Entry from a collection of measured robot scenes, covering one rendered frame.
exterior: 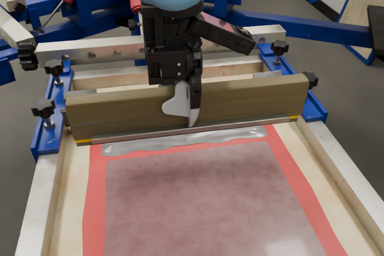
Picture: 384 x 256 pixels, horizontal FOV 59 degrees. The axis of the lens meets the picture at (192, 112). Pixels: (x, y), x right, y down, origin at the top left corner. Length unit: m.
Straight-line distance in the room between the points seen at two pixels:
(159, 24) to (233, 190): 0.33
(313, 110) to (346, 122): 1.72
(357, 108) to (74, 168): 2.23
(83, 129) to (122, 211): 0.16
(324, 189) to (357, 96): 2.14
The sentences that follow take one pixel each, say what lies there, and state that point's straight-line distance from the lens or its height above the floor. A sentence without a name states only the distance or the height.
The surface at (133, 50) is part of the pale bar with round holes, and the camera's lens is 0.95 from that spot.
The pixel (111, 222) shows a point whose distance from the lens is 0.62.
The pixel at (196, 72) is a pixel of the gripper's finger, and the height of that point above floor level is 1.20.
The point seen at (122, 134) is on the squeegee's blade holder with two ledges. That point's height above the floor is 1.08.
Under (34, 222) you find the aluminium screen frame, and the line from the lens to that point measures 0.62.
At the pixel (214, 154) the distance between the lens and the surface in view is 0.71.
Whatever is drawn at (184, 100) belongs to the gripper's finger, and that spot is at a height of 1.14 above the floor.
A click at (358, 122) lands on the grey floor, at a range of 2.53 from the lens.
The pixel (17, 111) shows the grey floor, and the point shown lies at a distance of 2.66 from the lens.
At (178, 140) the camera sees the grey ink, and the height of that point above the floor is 0.96.
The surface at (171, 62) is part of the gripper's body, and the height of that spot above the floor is 1.21.
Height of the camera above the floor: 1.46
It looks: 38 degrees down
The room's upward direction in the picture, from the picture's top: straight up
